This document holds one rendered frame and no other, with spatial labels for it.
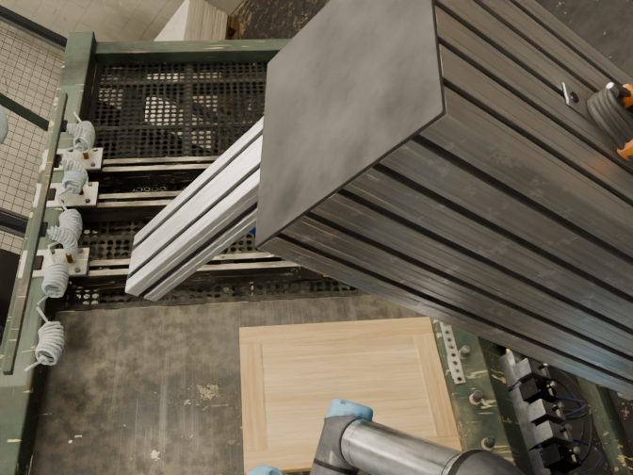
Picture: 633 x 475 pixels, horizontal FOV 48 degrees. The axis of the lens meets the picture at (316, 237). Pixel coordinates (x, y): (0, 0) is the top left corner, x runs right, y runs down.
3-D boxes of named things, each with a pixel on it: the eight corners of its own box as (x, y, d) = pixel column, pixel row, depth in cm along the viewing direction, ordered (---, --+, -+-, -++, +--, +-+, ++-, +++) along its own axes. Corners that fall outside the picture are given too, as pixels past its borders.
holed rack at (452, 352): (465, 384, 196) (465, 382, 195) (455, 384, 196) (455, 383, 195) (374, 37, 303) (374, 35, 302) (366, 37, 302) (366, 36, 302)
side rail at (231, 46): (364, 70, 305) (365, 48, 297) (99, 75, 294) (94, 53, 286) (361, 58, 310) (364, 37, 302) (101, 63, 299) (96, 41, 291)
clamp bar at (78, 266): (417, 278, 225) (430, 228, 207) (26, 299, 213) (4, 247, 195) (411, 253, 231) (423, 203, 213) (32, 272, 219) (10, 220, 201)
